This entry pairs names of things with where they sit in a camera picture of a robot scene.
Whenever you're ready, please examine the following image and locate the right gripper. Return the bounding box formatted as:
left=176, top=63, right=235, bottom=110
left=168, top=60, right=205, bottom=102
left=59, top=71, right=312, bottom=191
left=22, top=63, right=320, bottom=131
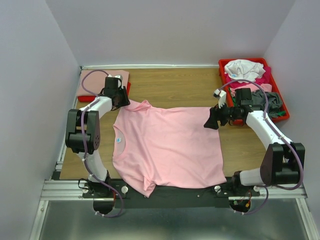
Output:
left=203, top=99, right=241, bottom=130

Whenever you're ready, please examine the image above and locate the light pink t-shirt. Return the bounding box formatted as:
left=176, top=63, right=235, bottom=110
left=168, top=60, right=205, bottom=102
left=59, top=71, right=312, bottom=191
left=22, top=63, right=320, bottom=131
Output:
left=112, top=101, right=226, bottom=197

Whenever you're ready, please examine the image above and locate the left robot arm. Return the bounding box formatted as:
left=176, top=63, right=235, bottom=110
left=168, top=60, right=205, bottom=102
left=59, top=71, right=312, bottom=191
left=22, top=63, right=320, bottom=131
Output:
left=65, top=86, right=130, bottom=198

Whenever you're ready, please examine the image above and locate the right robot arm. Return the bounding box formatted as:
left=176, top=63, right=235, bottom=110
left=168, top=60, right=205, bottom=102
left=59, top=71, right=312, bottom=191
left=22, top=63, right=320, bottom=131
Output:
left=204, top=88, right=305, bottom=196

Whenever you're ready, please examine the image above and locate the folded pink t-shirt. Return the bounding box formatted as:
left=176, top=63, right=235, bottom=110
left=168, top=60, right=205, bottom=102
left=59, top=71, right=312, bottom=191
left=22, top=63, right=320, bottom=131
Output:
left=76, top=69, right=129, bottom=97

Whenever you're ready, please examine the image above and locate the folded red t-shirt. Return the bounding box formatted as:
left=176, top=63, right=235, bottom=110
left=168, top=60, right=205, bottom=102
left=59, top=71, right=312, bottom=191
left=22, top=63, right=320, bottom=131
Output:
left=77, top=81, right=132, bottom=103

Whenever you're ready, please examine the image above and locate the white t-shirt in bin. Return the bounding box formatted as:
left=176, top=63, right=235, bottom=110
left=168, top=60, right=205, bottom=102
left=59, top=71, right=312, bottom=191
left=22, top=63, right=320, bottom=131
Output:
left=224, top=59, right=266, bottom=83

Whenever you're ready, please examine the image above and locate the red plastic bin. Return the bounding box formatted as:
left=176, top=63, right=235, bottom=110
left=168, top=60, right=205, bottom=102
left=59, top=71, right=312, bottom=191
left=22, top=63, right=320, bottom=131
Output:
left=224, top=58, right=290, bottom=123

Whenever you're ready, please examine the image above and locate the grey garment in bin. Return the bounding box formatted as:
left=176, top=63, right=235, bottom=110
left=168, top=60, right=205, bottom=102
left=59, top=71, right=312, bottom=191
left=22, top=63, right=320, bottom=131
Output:
left=251, top=90, right=286, bottom=118

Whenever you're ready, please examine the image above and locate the magenta garment in bin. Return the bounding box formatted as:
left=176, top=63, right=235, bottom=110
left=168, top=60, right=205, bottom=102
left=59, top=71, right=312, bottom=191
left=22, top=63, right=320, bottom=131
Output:
left=224, top=66, right=271, bottom=88

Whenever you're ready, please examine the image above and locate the green garment in bin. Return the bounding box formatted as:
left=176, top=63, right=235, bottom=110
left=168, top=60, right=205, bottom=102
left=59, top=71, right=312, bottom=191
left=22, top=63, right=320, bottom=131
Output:
left=231, top=96, right=287, bottom=119

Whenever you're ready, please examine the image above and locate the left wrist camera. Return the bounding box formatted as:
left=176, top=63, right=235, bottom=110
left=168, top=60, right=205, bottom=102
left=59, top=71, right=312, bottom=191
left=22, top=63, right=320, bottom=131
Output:
left=108, top=74, right=123, bottom=88

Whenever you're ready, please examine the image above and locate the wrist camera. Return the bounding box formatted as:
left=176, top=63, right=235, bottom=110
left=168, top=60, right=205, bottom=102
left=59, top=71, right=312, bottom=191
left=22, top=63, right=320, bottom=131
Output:
left=108, top=74, right=123, bottom=88
left=213, top=89, right=227, bottom=109

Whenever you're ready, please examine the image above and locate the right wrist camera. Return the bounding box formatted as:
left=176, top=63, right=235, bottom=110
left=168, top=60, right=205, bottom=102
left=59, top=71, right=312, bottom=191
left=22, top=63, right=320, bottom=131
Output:
left=213, top=89, right=227, bottom=109

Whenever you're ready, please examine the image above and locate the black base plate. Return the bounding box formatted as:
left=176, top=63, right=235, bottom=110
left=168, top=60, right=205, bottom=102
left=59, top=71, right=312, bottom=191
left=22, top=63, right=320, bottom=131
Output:
left=78, top=177, right=260, bottom=213

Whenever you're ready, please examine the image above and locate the aluminium frame rail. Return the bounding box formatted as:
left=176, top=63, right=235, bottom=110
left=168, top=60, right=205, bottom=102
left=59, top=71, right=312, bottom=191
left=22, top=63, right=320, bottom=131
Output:
left=29, top=97, right=308, bottom=240

